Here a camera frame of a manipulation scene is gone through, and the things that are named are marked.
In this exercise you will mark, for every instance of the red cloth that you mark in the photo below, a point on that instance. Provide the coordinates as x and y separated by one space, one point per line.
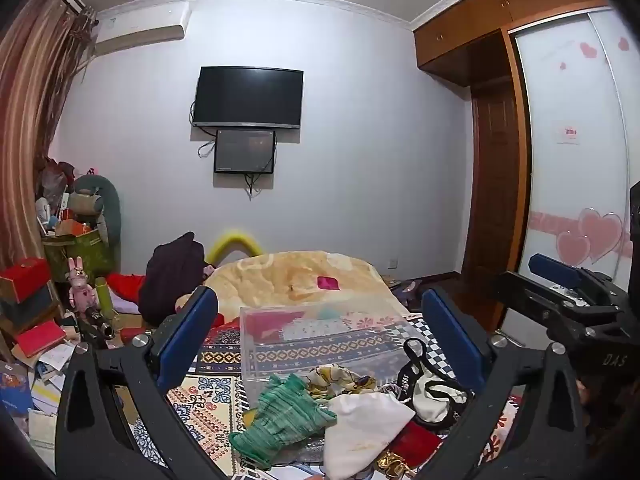
127 287

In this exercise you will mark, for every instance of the pink bunny toy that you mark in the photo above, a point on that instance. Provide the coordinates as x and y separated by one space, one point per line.
80 287

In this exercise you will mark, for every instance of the small wall monitor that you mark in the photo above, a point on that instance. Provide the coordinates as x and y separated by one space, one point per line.
245 151

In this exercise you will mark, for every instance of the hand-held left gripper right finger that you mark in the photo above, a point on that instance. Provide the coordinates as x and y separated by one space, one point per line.
450 342

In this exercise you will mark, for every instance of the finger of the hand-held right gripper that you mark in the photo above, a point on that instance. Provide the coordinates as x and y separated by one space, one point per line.
555 269
540 305

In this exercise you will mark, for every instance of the yellow fleece blanket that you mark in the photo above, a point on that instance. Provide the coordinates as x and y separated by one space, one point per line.
280 280

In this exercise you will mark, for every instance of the gold shiny item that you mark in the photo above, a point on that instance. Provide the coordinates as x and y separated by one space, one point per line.
392 465

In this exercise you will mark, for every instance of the red cloth pouch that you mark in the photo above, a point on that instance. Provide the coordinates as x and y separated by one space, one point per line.
417 442

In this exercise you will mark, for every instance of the dark backpack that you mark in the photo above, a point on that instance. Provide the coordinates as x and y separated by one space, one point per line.
170 280

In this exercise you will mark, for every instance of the wooden overhead cabinet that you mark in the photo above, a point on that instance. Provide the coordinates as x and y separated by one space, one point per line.
480 10

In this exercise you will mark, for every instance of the pile of papers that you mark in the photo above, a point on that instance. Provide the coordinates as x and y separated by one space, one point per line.
47 380

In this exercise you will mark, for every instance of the green knitted cloth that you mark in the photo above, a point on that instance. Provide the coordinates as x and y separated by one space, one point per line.
285 415

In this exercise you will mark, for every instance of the brown wooden door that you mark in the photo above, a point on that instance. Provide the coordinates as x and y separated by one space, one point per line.
492 185

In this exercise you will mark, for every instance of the red box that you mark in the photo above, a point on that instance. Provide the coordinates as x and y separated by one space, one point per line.
25 277

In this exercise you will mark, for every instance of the yellow foam tube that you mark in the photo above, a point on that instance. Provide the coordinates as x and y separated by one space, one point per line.
232 240

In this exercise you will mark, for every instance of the patterned bedspread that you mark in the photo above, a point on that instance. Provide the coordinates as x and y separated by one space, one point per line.
210 410

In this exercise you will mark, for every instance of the yellow patterned scarf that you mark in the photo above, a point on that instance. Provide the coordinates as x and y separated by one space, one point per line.
340 380

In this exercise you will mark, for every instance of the green paper bag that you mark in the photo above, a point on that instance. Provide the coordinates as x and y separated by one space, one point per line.
85 255

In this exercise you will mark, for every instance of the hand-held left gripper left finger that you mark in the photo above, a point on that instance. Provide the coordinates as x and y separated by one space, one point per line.
186 342

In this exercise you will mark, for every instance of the clear plastic storage box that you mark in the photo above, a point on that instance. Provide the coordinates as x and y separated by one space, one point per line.
320 345

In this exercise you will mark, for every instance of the green cylinder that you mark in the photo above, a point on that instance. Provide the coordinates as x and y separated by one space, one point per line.
105 297

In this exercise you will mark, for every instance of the white air conditioner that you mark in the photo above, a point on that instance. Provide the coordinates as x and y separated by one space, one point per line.
140 27

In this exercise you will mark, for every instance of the black wall television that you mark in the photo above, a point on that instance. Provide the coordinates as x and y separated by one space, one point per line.
247 96

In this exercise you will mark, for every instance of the small red white sticker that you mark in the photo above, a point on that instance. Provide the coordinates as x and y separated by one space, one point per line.
569 134

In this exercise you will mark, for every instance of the blue book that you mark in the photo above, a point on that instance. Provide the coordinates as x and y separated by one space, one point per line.
15 390

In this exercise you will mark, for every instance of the white sliding wardrobe door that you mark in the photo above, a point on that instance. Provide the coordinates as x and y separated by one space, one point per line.
575 110

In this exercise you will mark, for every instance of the white bra with black trim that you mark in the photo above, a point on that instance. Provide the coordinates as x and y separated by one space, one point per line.
432 395

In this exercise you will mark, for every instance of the red book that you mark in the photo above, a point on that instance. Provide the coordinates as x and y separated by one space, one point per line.
40 339

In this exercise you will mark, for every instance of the white cloth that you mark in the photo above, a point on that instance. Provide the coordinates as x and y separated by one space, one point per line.
365 425

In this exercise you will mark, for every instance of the brown striped curtain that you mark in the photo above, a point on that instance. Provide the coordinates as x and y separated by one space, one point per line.
35 110

